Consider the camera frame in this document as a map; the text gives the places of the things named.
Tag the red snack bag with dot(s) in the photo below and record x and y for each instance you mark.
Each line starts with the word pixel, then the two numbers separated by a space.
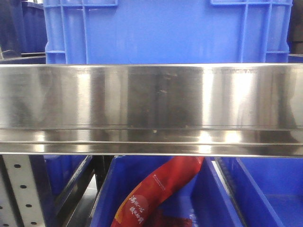
pixel 153 190

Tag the stainless steel shelf rail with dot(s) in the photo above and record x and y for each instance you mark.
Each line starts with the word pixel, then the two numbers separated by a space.
pixel 225 110

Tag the blue bin centre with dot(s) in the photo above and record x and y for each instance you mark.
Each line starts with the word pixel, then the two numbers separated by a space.
pixel 203 202

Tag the blue bin right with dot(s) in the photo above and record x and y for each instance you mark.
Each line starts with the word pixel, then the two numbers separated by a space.
pixel 267 191

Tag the perforated metal shelf post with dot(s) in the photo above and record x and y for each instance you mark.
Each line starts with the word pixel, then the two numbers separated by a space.
pixel 27 177

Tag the blue bin left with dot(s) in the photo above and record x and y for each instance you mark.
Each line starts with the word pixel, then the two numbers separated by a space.
pixel 60 169

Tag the large blue crate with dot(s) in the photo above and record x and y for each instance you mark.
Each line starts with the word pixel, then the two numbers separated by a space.
pixel 166 31

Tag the blue bin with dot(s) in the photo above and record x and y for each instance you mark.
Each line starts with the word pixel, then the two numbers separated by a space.
pixel 267 191
pixel 203 202
pixel 60 169

